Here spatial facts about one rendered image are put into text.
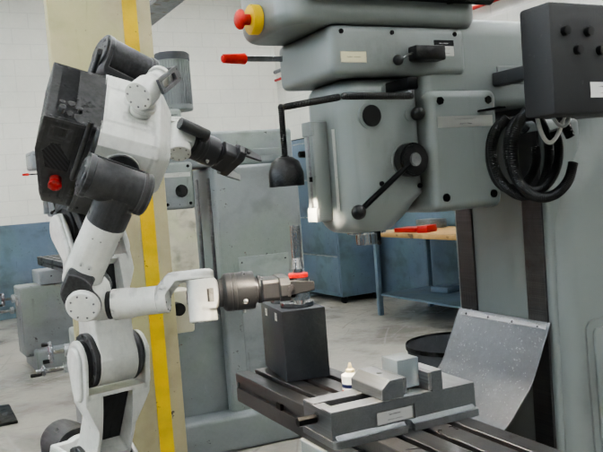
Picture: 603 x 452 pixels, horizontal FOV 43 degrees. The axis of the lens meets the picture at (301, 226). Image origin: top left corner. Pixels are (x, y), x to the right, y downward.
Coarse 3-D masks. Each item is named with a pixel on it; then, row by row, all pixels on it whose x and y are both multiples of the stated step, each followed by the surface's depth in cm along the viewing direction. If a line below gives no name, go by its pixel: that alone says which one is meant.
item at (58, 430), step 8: (56, 424) 232; (64, 424) 230; (72, 424) 229; (80, 424) 231; (48, 432) 230; (56, 432) 227; (64, 432) 225; (72, 432) 225; (40, 440) 233; (48, 440) 227; (56, 440) 224; (64, 440) 223; (40, 448) 232; (48, 448) 225
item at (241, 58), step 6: (228, 54) 162; (234, 54) 163; (240, 54) 163; (222, 60) 162; (228, 60) 162; (234, 60) 163; (240, 60) 163; (246, 60) 164; (252, 60) 165; (258, 60) 166; (264, 60) 166; (270, 60) 167; (276, 60) 168; (282, 60) 168
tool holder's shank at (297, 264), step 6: (294, 228) 179; (294, 234) 179; (300, 234) 180; (294, 240) 179; (300, 240) 179; (294, 246) 179; (300, 246) 179; (294, 252) 179; (300, 252) 179; (294, 258) 179; (300, 258) 179; (294, 264) 179; (300, 264) 179; (294, 270) 180; (300, 270) 179
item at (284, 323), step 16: (272, 304) 211; (288, 304) 201; (304, 304) 201; (272, 320) 208; (288, 320) 198; (304, 320) 200; (320, 320) 201; (272, 336) 209; (288, 336) 198; (304, 336) 200; (320, 336) 201; (272, 352) 211; (288, 352) 199; (304, 352) 200; (320, 352) 201; (272, 368) 212; (288, 368) 199; (304, 368) 200; (320, 368) 201
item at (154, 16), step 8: (152, 0) 856; (160, 0) 842; (168, 0) 845; (176, 0) 847; (184, 0) 850; (496, 0) 705; (152, 8) 875; (160, 8) 878; (168, 8) 881; (472, 8) 734; (152, 16) 914; (160, 16) 917; (152, 24) 957; (280, 72) 1115; (280, 80) 1119
